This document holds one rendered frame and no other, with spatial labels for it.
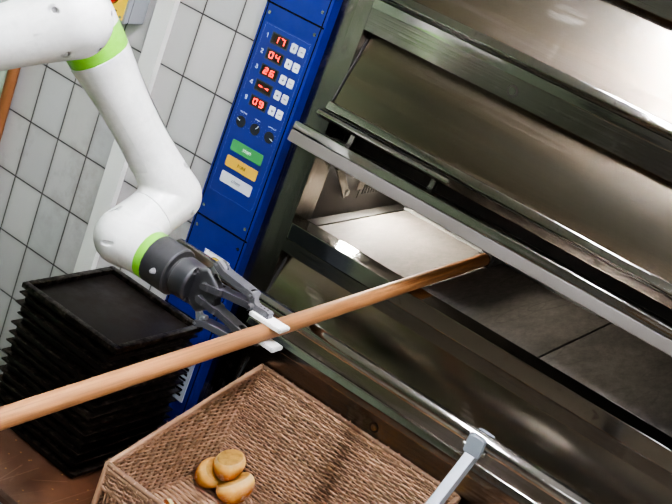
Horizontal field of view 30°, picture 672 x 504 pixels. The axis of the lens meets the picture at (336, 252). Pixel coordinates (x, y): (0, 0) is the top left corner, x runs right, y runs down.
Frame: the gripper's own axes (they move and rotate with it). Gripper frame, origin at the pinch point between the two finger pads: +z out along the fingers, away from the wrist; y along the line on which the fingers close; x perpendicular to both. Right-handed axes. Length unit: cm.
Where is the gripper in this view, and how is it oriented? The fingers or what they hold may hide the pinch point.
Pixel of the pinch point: (266, 330)
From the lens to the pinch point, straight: 216.0
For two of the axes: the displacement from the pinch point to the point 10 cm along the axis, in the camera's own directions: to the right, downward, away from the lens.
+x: -5.3, 1.2, -8.4
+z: 7.8, 4.7, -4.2
